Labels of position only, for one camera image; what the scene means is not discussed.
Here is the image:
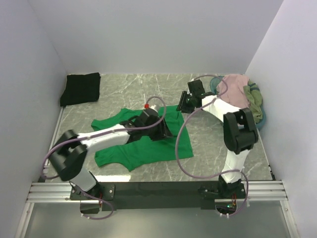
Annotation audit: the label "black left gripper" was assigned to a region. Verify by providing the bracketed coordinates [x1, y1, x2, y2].
[143, 116, 173, 141]

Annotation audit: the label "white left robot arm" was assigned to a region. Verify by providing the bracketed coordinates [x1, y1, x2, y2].
[48, 108, 173, 199]

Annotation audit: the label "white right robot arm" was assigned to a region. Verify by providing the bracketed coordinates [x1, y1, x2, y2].
[176, 78, 259, 198]

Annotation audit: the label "pink tank top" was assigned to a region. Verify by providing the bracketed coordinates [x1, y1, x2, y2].
[216, 74, 249, 108]

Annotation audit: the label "olive green tank top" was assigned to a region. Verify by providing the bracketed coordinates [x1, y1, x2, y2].
[243, 79, 264, 122]

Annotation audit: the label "black folded tank top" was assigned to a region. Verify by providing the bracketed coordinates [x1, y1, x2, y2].
[59, 72, 101, 107]

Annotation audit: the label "teal plastic basket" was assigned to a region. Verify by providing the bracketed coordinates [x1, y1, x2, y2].
[210, 75, 267, 130]

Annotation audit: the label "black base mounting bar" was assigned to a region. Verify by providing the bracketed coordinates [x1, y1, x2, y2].
[69, 181, 238, 212]

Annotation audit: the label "aluminium frame rail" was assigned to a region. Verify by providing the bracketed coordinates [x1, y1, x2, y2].
[26, 180, 288, 203]

